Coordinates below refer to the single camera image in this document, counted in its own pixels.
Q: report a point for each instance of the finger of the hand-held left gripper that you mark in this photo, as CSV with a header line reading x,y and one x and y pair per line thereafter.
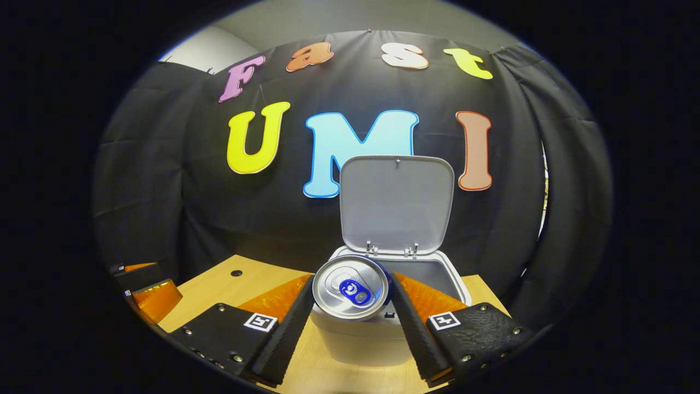
x,y
156,301
136,276

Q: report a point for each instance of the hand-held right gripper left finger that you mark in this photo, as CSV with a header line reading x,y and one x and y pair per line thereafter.
x,y
292,334

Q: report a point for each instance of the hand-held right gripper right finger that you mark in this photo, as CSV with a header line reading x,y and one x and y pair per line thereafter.
x,y
415,334

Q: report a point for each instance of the silver blue pop can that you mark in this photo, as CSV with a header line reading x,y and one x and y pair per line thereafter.
x,y
350,287

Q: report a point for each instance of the white desktop garbage bin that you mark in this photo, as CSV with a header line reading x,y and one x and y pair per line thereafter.
x,y
396,202

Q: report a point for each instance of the wooden desktop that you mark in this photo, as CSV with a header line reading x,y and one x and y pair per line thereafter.
x,y
219,284

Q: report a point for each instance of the black backdrop cloth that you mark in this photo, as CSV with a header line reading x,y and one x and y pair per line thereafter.
x,y
164,219

